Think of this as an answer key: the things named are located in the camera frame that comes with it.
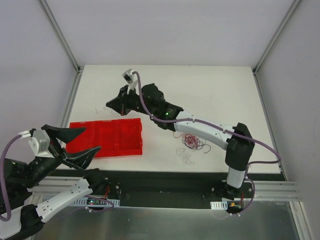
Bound left white cable duct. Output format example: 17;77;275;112
42;196;121;208

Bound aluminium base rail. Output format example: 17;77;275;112
31;176;302;202

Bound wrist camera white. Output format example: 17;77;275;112
122;68;138;94
18;129;53;158

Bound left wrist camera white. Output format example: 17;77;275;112
18;129;53;158

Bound right aluminium frame post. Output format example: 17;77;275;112
252;0;303;76

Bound cable bundle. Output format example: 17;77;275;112
173;131;212;153

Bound white wire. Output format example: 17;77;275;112
176;147;196;166

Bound left aluminium frame post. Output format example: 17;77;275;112
37;0;81;73

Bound white cable duct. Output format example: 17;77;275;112
42;196;121;208
210;199;244;211

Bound red plastic tray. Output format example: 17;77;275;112
66;118;143;158

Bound right white cable duct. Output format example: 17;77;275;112
210;199;244;211

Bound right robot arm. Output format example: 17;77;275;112
105;83;255;200

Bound aluminium frame post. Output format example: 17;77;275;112
252;0;303;76
37;0;81;73

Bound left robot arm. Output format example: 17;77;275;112
0;124;107;240

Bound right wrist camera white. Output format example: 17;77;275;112
122;68;138;94

